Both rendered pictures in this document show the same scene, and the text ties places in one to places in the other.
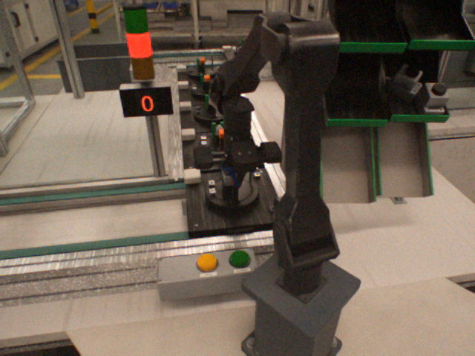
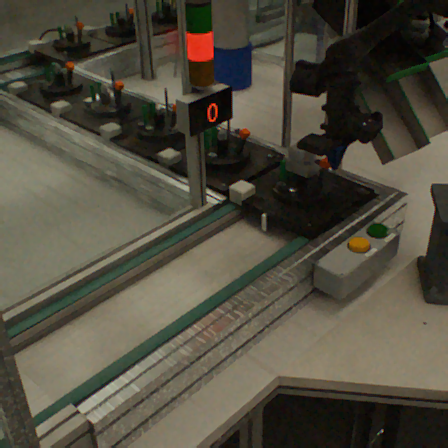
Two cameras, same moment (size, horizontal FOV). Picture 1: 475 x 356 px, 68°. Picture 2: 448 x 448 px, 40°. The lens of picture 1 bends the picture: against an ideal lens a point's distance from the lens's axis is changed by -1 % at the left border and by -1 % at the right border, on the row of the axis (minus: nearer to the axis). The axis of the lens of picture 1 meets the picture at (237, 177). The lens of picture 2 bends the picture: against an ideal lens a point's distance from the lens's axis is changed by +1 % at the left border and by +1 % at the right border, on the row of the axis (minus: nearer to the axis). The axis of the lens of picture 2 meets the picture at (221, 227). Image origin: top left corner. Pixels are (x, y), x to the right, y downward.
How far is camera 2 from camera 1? 0.91 m
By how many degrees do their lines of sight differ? 29
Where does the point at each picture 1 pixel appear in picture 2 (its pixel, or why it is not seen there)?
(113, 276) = (280, 303)
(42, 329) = (256, 386)
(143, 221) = (232, 254)
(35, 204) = (96, 292)
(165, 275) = (340, 269)
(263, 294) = not seen: outside the picture
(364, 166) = (400, 117)
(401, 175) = (424, 116)
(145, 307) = (318, 321)
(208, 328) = (386, 305)
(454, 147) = not seen: hidden behind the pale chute
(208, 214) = (305, 213)
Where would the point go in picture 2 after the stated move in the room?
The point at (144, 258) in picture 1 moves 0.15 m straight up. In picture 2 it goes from (303, 268) to (307, 203)
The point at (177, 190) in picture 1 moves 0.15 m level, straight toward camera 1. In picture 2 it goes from (231, 212) to (283, 236)
